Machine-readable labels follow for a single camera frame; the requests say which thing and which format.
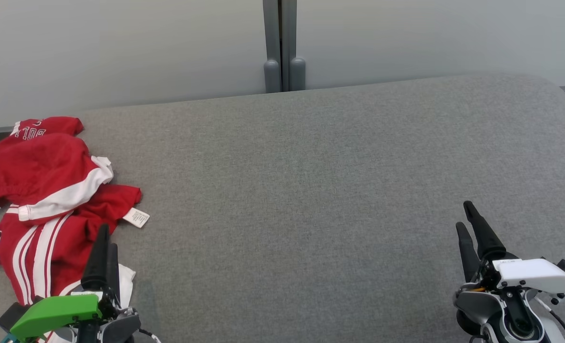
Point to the red white basketball jersey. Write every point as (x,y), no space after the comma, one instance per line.
(49,252)

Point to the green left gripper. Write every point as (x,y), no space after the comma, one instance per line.
(54,312)

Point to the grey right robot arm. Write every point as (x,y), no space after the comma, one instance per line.
(482,305)

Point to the grey partition post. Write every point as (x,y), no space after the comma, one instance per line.
(282,43)

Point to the red white-trimmed shorts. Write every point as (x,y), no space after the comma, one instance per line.
(34,162)

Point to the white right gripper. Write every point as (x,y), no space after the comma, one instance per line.
(534,275)

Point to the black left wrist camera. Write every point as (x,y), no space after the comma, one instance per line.
(11,315)

